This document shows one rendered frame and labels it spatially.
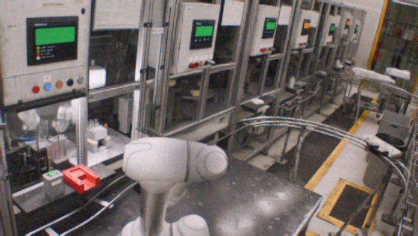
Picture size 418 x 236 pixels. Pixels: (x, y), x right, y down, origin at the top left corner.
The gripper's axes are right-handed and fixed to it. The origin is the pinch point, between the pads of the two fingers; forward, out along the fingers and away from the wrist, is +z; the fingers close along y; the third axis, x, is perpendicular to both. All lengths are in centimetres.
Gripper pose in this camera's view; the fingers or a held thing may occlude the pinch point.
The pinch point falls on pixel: (140, 137)
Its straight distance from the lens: 180.2
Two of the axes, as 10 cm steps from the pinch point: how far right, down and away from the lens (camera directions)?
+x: -5.6, 2.3, -7.9
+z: -8.1, -3.2, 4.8
